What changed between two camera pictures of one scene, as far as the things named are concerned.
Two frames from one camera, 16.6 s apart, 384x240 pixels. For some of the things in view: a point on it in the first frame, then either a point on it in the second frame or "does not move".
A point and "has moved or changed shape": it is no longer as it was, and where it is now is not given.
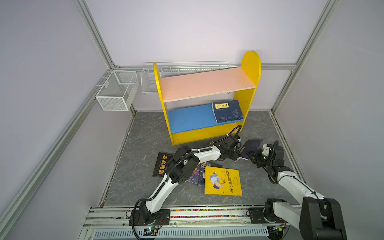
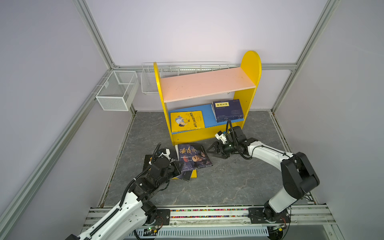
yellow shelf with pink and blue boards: [200, 108] does not move
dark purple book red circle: [197, 176] has moved or changed shape
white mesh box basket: [119, 90] does not move
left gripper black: [236, 155] to [177, 169]
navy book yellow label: [227, 111] does not move
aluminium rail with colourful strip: [107, 218] does not move
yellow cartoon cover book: [220, 181] to [186, 121]
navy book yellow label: [250, 146] has moved or changed shape
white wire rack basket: [148, 77] does not move
